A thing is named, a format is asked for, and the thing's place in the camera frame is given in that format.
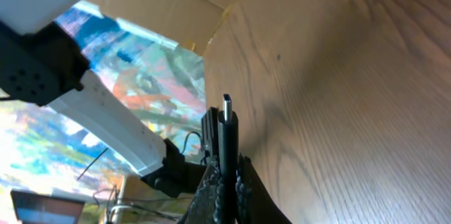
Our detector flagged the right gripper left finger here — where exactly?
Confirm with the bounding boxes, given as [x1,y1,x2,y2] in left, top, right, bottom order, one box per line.
[178,162,224,224]

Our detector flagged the black USB charging cable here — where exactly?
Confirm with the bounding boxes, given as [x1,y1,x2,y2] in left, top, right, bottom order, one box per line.
[216,93,240,224]

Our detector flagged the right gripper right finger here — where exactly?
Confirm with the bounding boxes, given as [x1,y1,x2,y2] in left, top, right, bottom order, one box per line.
[235,154,291,224]

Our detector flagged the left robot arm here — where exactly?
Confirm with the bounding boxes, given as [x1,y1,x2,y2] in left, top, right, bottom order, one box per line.
[1,0,206,198]

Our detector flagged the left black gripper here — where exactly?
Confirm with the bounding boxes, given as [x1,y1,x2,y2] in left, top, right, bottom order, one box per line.
[201,107,219,163]

